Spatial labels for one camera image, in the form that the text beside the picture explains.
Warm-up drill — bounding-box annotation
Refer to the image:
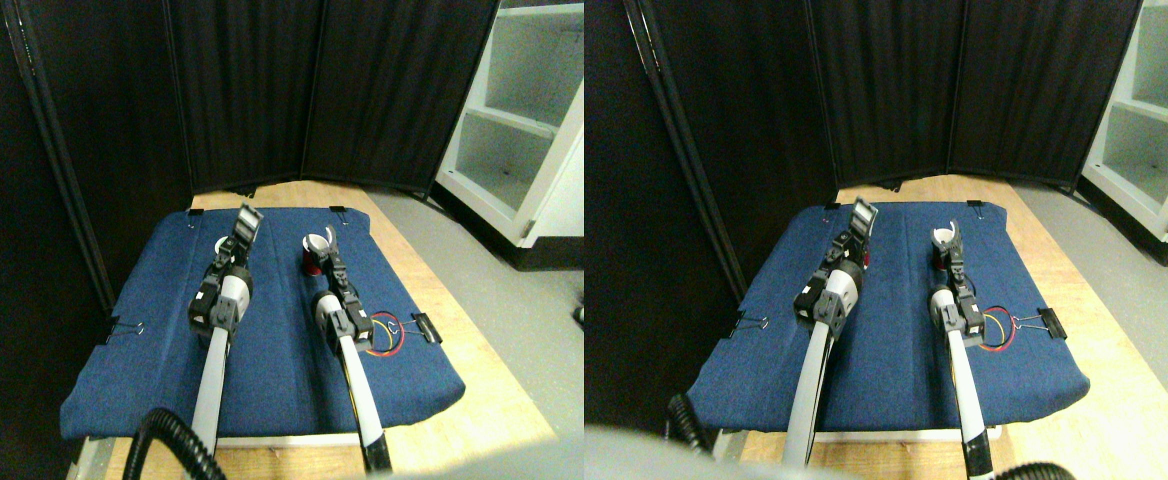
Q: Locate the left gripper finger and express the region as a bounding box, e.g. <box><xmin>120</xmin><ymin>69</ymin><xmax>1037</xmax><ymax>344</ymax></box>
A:
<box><xmin>847</xmin><ymin>197</ymin><xmax>882</xmax><ymax>256</ymax></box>
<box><xmin>230</xmin><ymin>205</ymin><xmax>266</xmax><ymax>263</ymax></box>

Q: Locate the dark blue cloth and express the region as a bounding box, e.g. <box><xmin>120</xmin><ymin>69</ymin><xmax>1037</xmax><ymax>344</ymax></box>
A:
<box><xmin>682</xmin><ymin>203</ymin><xmax>1091</xmax><ymax>434</ymax></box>
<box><xmin>59</xmin><ymin>207</ymin><xmax>467</xmax><ymax>441</ymax></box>

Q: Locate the curtain stand pole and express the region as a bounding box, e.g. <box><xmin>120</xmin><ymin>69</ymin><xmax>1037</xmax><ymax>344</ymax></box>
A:
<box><xmin>624</xmin><ymin>0</ymin><xmax>751</xmax><ymax>301</ymax></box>
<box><xmin>0</xmin><ymin>0</ymin><xmax>117</xmax><ymax>313</ymax></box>

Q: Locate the orange wire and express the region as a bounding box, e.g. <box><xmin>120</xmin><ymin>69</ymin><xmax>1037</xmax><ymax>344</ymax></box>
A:
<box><xmin>979</xmin><ymin>305</ymin><xmax>1020</xmax><ymax>353</ymax></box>
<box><xmin>364</xmin><ymin>312</ymin><xmax>407</xmax><ymax>359</ymax></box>

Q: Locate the black ribbed hose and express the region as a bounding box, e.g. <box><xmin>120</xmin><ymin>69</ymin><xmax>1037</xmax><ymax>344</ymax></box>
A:
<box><xmin>666</xmin><ymin>393</ymin><xmax>717</xmax><ymax>453</ymax></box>
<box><xmin>124</xmin><ymin>408</ymin><xmax>225</xmax><ymax>480</ymax></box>
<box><xmin>1006</xmin><ymin>462</ymin><xmax>1080</xmax><ymax>480</ymax></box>

